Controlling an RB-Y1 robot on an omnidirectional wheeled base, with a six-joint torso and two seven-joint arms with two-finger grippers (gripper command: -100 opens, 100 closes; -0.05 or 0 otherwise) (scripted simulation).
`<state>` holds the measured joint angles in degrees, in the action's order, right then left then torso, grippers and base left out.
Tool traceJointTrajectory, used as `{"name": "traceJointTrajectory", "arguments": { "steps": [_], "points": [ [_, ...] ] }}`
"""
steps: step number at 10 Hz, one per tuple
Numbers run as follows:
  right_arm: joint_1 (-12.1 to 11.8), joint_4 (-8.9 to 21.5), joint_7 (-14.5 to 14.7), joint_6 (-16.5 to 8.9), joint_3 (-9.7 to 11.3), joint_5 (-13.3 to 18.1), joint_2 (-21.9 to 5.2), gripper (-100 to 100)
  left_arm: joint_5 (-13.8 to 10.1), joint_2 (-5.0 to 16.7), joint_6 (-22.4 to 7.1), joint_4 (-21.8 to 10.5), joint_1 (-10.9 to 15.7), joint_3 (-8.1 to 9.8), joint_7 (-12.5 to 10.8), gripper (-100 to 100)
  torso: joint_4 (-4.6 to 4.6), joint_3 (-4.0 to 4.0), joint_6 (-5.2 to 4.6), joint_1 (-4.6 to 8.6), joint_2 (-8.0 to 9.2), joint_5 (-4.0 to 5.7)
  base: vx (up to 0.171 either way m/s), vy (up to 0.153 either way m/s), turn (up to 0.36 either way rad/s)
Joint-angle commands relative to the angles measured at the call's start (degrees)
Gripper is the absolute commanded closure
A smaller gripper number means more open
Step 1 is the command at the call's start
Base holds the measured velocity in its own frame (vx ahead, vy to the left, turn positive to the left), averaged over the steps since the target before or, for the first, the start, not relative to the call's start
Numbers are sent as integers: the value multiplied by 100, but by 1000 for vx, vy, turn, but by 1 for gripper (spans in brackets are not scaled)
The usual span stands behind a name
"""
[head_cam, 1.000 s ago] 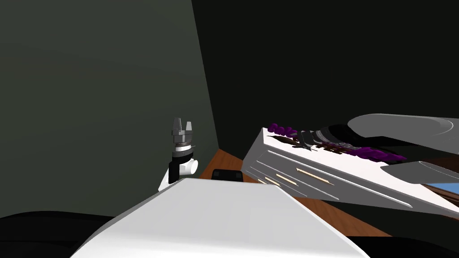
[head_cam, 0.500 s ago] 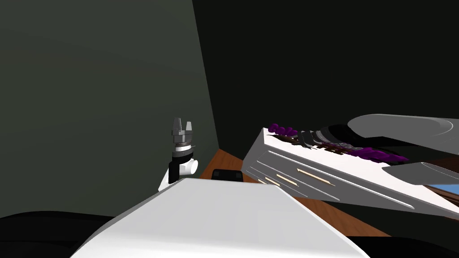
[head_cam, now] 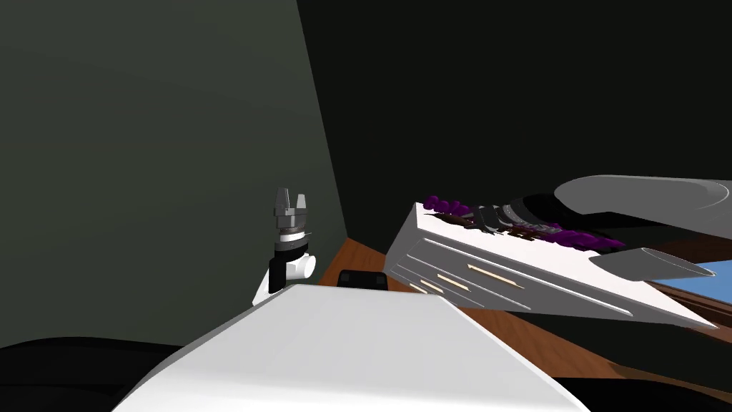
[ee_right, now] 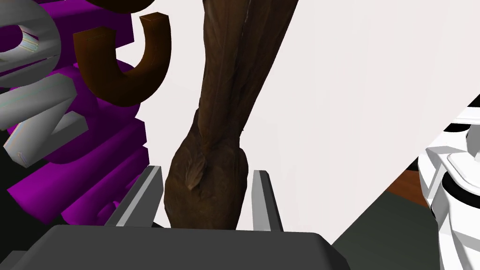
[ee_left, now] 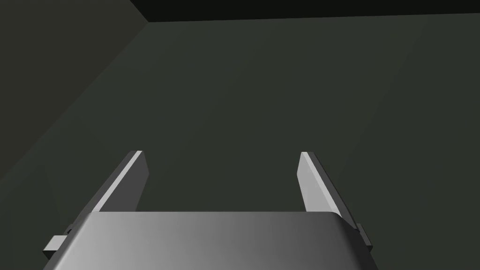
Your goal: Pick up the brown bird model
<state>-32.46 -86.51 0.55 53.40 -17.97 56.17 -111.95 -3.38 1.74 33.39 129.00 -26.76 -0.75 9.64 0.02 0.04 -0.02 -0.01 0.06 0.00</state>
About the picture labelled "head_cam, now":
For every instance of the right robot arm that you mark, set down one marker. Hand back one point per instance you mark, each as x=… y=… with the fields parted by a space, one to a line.
x=629 y=197

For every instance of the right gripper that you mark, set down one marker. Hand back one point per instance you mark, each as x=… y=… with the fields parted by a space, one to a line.
x=485 y=220

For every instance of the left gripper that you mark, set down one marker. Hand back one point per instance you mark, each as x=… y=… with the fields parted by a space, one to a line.
x=291 y=220

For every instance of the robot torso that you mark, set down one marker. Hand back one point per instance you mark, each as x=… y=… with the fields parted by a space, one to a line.
x=343 y=355

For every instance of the purple bumpy garland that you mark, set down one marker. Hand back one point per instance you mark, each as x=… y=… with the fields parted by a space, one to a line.
x=447 y=205

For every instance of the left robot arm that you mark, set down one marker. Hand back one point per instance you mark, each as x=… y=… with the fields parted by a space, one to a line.
x=280 y=270

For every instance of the white dresser with drawers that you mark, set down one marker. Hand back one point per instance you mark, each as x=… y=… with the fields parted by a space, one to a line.
x=514 y=254

